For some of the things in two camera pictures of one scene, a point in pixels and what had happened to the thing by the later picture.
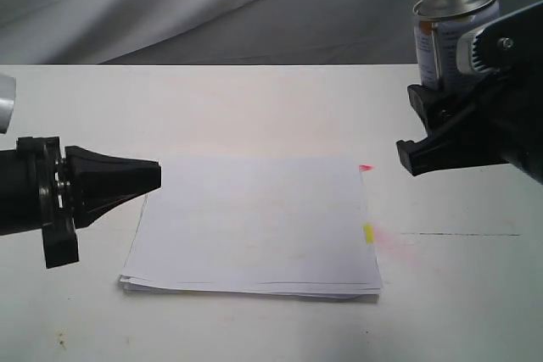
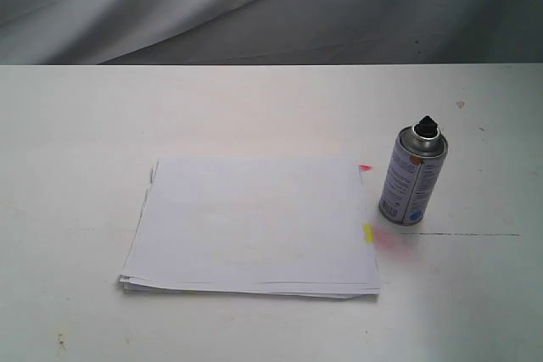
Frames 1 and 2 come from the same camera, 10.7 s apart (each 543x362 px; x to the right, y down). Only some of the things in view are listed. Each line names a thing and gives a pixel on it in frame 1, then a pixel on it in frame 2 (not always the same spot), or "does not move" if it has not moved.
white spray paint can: x=454 y=8 -> x=411 y=173
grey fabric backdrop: x=232 y=9 does not move
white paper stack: x=284 y=226 does not move
